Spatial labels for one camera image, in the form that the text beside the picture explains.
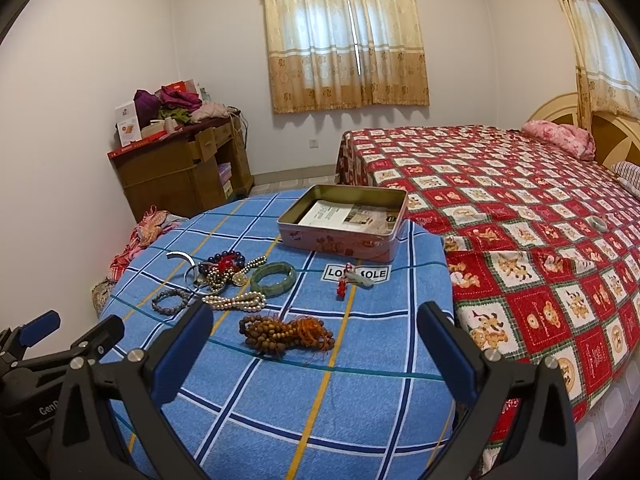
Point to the blue plaid table cloth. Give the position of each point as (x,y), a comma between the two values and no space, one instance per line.
(371,406)

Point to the small bangle on bed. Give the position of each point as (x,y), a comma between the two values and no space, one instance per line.
(597,224)

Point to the white orange box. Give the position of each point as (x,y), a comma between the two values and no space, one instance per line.
(127,123)

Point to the white label on cloth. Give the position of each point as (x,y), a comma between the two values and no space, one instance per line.
(364,275)

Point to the silver metal watch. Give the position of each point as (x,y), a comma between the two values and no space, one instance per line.
(191,275)

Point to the green jade bangle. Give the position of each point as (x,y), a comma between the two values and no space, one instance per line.
(273,279)

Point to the checked pillow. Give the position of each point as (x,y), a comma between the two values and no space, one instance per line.
(628,174)

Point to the beige wooden headboard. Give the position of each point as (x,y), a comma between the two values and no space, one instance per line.
(617,137)

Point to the clothes pile on floor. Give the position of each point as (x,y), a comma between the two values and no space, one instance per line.
(154,223)

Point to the paper leaflet in tin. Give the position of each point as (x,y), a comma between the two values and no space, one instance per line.
(350,217)

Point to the red knot charm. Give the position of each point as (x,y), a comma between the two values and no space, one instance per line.
(228,262)

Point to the red patchwork bed quilt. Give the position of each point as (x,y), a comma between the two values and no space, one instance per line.
(496,231)

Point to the pink pillow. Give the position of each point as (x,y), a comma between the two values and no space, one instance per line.
(572,140)

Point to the jade pendant red tassel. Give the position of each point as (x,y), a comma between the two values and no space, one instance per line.
(350,276)

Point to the clothes pile on desk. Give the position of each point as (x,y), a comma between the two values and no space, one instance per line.
(186,108)

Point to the beige window curtain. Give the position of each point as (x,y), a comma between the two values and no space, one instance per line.
(344,54)

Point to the beige side curtain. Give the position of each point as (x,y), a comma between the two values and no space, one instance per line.
(607,75)

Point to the pink metal tin box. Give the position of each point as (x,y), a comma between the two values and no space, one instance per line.
(367,247)

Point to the brown wooden desk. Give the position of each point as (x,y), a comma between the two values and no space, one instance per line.
(198,168)

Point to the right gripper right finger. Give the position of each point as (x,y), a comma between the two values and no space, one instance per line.
(541,442)

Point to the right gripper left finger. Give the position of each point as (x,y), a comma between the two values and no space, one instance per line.
(86,441)

